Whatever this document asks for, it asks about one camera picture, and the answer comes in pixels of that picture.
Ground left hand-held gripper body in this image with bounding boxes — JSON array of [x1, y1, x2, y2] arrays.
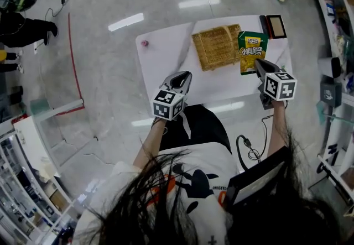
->
[[152, 77, 191, 122]]

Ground person's white printed shirt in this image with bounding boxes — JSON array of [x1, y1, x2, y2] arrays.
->
[[72, 141, 241, 245]]

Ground dark grey box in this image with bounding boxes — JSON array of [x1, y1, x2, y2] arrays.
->
[[320, 81, 343, 108]]

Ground white cylinder with black end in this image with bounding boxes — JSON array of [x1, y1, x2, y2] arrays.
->
[[317, 56, 342, 79]]

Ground person's black trousers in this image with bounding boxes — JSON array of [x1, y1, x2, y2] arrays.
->
[[158, 104, 233, 155]]

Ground white shelf unit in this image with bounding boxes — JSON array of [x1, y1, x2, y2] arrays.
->
[[308, 0, 354, 217]]

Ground black floor cable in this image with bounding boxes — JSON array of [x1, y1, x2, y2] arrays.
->
[[16, 0, 66, 18]]

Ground woven wicker basket container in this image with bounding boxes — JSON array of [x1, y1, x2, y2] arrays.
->
[[191, 23, 243, 72]]

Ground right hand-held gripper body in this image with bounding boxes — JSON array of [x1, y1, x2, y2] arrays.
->
[[256, 66, 298, 111]]

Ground person's right forearm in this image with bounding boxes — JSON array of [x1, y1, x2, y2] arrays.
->
[[265, 99, 291, 157]]

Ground white table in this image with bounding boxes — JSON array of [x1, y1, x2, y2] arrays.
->
[[135, 14, 294, 107]]

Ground green snack packet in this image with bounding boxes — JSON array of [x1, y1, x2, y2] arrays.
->
[[237, 30, 269, 76]]

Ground glass display cabinet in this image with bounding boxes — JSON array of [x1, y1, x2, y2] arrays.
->
[[0, 98, 100, 245]]

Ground person's left forearm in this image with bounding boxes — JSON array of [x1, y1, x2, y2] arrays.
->
[[132, 118, 170, 170]]

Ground black box with white panel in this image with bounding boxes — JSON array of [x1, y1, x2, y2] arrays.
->
[[223, 145, 291, 213]]

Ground black box with tan inside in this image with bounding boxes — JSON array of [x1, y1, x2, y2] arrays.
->
[[259, 14, 288, 40]]

